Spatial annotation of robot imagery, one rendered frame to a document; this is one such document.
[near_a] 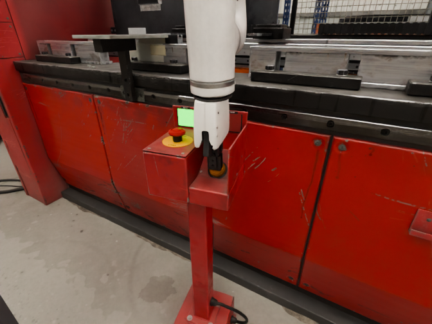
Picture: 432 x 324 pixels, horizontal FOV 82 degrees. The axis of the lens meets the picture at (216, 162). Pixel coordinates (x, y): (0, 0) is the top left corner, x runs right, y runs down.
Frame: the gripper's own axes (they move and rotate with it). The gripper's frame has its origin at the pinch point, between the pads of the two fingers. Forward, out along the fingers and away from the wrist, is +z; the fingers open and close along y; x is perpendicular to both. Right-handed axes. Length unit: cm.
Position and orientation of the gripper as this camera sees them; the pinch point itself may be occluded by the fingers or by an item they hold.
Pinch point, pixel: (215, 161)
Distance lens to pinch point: 56.0
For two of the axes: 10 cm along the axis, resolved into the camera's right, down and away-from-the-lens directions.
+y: -3.2, 5.1, -8.0
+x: 9.5, 1.5, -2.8
